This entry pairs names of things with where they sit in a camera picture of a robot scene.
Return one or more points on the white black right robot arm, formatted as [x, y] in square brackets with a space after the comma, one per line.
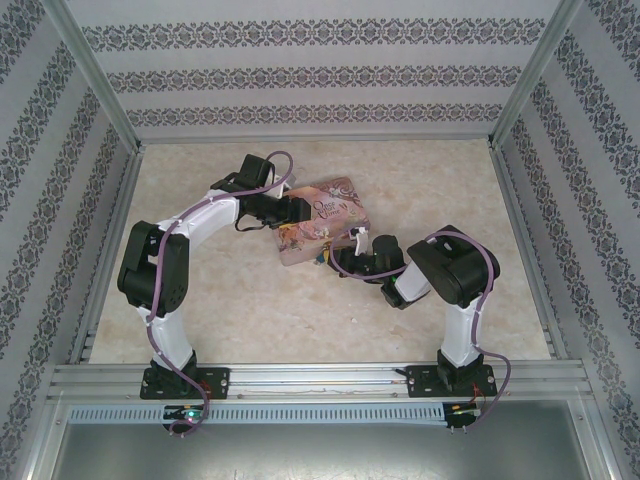
[460, 325]

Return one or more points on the aluminium frame post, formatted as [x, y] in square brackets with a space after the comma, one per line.
[537, 75]
[95, 75]

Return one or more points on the small circuit board green light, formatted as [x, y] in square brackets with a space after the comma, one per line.
[462, 410]
[190, 414]

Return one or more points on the aluminium mounting rail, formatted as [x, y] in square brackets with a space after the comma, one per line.
[310, 375]

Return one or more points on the pink illustrated storybook box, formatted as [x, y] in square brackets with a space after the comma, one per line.
[300, 245]

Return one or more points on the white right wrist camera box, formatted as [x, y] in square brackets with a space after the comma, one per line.
[360, 242]

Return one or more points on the aluminium cross rail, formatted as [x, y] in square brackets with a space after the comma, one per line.
[315, 138]

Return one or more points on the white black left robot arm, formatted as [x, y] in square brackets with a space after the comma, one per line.
[215, 215]

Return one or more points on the grey metal sheet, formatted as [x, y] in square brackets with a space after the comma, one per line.
[320, 455]

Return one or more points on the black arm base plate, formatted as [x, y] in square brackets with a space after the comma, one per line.
[417, 382]
[220, 382]

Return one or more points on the aluminium side rail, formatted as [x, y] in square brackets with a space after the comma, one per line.
[527, 250]

